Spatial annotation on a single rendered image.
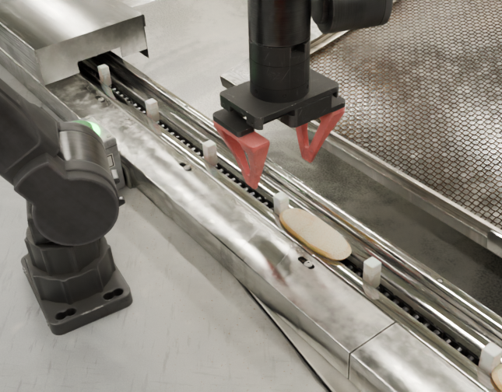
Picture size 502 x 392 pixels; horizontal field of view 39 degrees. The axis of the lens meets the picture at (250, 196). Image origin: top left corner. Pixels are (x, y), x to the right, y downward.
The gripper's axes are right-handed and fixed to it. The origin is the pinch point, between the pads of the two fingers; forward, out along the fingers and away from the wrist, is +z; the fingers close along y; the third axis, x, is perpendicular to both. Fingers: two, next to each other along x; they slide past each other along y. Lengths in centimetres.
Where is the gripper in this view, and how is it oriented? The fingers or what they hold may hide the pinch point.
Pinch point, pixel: (279, 166)
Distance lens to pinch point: 73.1
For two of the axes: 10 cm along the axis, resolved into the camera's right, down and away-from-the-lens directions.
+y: 8.0, -3.8, 4.7
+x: -6.0, -4.7, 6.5
